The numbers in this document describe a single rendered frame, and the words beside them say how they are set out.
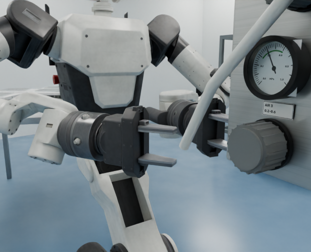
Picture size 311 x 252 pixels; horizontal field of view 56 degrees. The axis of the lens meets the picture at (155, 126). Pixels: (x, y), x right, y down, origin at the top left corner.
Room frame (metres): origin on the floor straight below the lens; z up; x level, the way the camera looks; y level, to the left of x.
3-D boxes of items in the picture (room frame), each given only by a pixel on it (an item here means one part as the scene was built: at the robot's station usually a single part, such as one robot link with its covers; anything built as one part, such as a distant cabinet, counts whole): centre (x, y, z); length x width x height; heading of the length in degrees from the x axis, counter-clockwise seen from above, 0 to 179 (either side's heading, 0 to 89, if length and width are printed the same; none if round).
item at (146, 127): (0.47, 0.00, 1.02); 0.06 x 0.03 x 0.02; 64
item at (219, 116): (0.56, -0.13, 1.02); 0.06 x 0.03 x 0.02; 23
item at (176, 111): (0.65, -0.10, 0.99); 0.12 x 0.10 x 0.13; 23
